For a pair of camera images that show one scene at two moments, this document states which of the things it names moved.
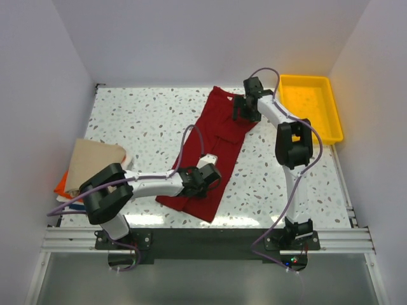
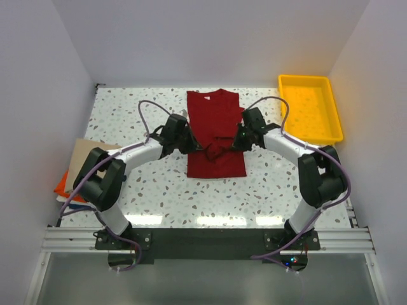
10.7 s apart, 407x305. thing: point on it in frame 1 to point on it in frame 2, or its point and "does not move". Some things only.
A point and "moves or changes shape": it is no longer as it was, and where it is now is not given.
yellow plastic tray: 312,98 does not move
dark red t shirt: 218,137 moves or changes shape
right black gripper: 238,101 to 236,144
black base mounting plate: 210,244 does not move
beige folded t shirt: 89,157 does not move
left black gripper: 202,193 to 193,145
